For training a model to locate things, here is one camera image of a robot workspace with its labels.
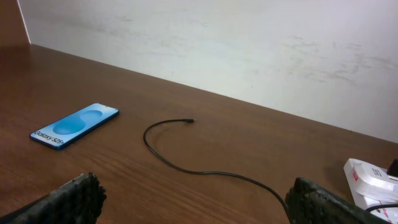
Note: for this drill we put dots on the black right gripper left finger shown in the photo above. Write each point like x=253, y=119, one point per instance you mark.
x=78, y=201

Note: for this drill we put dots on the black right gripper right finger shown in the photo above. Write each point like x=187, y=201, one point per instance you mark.
x=309, y=203

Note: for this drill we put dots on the blue Galaxy S25+ smartphone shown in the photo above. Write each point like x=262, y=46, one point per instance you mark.
x=71, y=128

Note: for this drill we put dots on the white USB charger adapter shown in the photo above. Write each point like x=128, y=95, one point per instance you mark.
x=372, y=179

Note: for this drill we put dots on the white power strip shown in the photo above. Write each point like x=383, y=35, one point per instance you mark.
x=381, y=205

